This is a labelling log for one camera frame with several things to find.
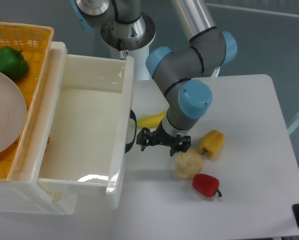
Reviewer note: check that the yellow banana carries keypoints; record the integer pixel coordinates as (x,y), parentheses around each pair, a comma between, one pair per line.
(150,121)

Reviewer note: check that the yellow plastic basket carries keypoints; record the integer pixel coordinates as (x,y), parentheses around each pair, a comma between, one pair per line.
(35,42)

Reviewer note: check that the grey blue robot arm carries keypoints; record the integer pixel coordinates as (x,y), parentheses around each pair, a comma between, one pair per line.
(177,75)

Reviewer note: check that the white drawer cabinet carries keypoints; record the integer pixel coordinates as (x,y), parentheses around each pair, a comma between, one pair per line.
(23,194)

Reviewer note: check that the yellow bell pepper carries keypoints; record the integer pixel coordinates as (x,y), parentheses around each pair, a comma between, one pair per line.
(211,143)

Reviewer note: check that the beige bread roll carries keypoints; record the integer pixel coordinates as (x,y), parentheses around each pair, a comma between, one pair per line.
(188,164)

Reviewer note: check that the white drawer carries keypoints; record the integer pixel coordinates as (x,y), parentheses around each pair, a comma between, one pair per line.
(93,128)

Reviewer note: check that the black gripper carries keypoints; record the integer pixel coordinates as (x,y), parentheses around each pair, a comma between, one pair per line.
(176,143)

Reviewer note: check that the beige round plate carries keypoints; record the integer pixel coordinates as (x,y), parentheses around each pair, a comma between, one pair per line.
(13,112)

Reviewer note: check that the red bell pepper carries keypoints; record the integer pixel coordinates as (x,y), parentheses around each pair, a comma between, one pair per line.
(207,185)

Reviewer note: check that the green bell pepper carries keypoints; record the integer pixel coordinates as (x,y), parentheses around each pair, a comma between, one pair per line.
(13,63)

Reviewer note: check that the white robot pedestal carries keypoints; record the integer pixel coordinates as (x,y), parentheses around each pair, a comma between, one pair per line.
(131,40)

